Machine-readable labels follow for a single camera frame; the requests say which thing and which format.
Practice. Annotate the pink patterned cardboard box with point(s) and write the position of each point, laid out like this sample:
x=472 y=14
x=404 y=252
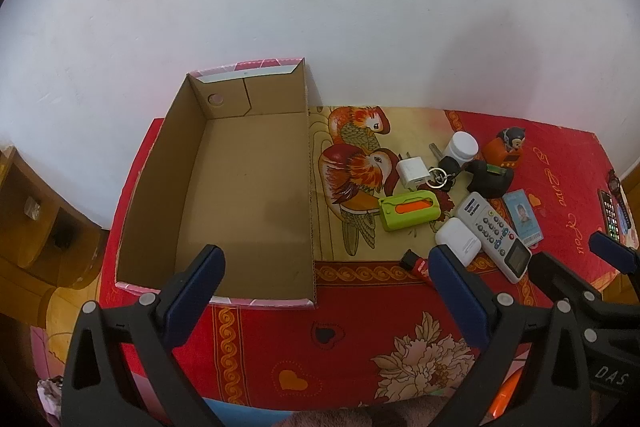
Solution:
x=250 y=187

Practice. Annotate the white charger plug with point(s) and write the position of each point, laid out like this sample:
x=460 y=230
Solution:
x=412 y=174

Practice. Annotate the pink crumpled cloth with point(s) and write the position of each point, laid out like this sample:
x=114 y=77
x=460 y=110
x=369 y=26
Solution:
x=50 y=394

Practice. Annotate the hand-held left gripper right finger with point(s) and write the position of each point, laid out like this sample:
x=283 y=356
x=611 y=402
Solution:
x=457 y=297

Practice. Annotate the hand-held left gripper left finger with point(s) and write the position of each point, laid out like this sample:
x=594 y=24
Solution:
x=192 y=292

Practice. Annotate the black tool with green vial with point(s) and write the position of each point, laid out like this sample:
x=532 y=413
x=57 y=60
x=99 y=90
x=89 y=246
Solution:
x=487 y=182

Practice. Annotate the green case with orange slot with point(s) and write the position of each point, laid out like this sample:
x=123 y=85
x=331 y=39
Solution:
x=400 y=219

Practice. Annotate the white plastic bottle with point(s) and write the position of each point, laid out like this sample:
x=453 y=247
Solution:
x=462 y=146

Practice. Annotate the red printed bird blanket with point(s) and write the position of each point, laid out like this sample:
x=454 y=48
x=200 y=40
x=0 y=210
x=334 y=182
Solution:
x=350 y=347

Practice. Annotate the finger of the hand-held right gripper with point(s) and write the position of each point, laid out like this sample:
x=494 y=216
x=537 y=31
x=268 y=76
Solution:
x=555 y=274
x=612 y=249

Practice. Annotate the white earbuds case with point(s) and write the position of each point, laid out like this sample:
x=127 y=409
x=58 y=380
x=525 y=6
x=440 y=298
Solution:
x=457 y=239

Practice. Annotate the wooden cabinet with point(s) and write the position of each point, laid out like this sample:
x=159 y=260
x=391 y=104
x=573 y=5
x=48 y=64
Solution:
x=30 y=257

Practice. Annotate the light blue photo card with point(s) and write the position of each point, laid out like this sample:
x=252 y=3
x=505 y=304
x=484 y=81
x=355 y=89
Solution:
x=522 y=217

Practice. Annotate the white remote control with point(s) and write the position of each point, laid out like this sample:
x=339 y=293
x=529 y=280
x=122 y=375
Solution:
x=492 y=232

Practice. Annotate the orange cartoon figure toy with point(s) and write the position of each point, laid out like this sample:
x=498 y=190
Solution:
x=502 y=152

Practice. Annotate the dark wristwatch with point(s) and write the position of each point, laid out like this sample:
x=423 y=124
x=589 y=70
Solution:
x=614 y=181

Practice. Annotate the black key with rings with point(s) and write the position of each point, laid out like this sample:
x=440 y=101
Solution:
x=449 y=164

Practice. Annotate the red and black lighter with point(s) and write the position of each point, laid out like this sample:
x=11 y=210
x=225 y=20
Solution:
x=417 y=263

